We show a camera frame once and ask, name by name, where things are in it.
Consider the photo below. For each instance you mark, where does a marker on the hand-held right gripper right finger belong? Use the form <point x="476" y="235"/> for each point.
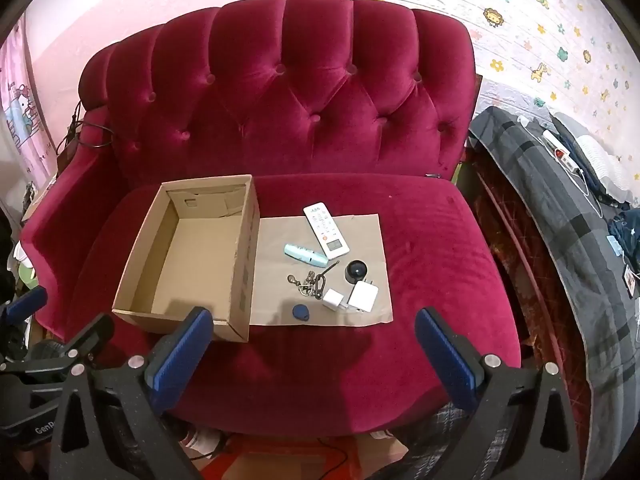
<point x="445" y="360"/>

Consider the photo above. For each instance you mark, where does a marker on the blue key fob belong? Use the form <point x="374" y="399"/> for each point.
<point x="300" y="311"/>

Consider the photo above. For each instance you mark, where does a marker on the small white charger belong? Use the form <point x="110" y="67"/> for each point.
<point x="331" y="300"/>

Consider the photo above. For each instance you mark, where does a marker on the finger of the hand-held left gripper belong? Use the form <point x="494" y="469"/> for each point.
<point x="27" y="304"/>
<point x="87" y="337"/>

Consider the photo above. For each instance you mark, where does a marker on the white ribbed pillow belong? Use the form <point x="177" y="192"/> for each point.
<point x="610" y="165"/>

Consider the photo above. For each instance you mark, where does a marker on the cardboard box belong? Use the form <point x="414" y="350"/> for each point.
<point x="200" y="260"/>

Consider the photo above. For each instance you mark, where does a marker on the grey plaid blanket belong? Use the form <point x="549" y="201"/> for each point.
<point x="550" y="220"/>

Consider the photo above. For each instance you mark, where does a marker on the white remote control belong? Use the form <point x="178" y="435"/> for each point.
<point x="325" y="230"/>

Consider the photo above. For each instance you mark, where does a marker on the person's plaid trousers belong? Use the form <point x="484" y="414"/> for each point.
<point x="437" y="427"/>

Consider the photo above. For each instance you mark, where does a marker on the dark blue garment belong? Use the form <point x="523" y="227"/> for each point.
<point x="592" y="175"/>

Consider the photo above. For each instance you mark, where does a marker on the black round plug adapter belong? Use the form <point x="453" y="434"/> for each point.
<point x="356" y="271"/>

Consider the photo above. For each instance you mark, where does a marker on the white power strip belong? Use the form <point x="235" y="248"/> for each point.
<point x="560" y="150"/>

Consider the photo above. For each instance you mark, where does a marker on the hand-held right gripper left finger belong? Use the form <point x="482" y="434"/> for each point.
<point x="177" y="360"/>

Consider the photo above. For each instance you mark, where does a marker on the light teal pen-shaped device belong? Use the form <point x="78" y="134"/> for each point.
<point x="302" y="253"/>

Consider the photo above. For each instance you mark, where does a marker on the blue star-print cloth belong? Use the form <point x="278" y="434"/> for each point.
<point x="627" y="230"/>

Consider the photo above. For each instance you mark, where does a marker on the pink cartoon curtain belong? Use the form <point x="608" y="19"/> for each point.
<point x="22" y="110"/>

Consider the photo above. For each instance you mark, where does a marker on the green plastic object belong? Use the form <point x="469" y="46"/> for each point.
<point x="25" y="272"/>

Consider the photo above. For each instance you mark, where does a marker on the flat brown cardboard sheet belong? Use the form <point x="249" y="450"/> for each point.
<point x="370" y="240"/>

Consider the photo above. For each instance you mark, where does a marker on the dark red patterned cloth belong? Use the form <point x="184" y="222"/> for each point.
<point x="505" y="240"/>

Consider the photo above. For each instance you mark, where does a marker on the metal key bunch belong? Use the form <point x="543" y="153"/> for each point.
<point x="307" y="282"/>

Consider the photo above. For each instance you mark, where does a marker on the large white charger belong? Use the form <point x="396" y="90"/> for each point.
<point x="361" y="296"/>

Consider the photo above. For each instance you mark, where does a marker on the red velvet tufted sofa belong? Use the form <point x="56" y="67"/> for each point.
<point x="300" y="110"/>

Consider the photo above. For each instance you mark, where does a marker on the brown cardboard tag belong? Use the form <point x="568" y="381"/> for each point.
<point x="65" y="152"/>

